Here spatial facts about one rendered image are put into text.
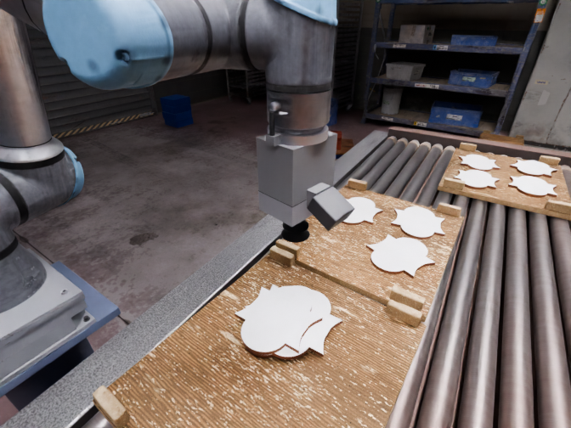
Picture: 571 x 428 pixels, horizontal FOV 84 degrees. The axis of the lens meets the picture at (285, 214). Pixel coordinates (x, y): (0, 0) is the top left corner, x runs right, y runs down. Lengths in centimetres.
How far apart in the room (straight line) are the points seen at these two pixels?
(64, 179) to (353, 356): 63
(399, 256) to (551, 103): 435
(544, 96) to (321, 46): 467
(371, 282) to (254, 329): 27
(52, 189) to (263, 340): 49
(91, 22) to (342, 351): 51
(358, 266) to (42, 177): 64
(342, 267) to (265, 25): 50
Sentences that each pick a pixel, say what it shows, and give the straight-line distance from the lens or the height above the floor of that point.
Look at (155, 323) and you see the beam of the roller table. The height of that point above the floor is 91.
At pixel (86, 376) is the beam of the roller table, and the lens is 64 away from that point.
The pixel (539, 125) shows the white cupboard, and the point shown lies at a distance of 504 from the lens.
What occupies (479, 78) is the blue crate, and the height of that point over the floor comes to 75.
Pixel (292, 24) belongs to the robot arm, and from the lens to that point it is 35.
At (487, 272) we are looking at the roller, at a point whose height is 92.
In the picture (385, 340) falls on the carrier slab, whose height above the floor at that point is 94.
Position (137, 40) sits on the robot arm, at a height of 138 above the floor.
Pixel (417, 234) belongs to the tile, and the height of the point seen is 94.
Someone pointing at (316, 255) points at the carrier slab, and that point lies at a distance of 73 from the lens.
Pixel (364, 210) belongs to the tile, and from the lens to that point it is 90.
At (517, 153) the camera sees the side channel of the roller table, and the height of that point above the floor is 93.
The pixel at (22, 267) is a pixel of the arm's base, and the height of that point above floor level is 101.
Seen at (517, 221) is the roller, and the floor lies 92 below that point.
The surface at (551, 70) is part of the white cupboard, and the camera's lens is 493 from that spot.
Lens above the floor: 140
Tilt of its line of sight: 32 degrees down
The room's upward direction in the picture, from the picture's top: straight up
